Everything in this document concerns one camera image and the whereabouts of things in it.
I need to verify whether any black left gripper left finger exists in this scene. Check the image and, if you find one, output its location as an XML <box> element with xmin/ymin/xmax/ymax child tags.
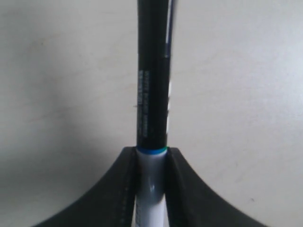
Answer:
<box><xmin>38</xmin><ymin>147</ymin><xmax>137</xmax><ymax>227</ymax></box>

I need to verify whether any black and white whiteboard marker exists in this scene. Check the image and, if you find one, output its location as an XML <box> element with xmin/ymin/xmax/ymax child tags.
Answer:
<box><xmin>135</xmin><ymin>0</ymin><xmax>176</xmax><ymax>227</ymax></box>

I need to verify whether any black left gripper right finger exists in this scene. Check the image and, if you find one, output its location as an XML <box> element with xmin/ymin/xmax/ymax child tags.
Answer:
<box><xmin>164</xmin><ymin>148</ymin><xmax>263</xmax><ymax>227</ymax></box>

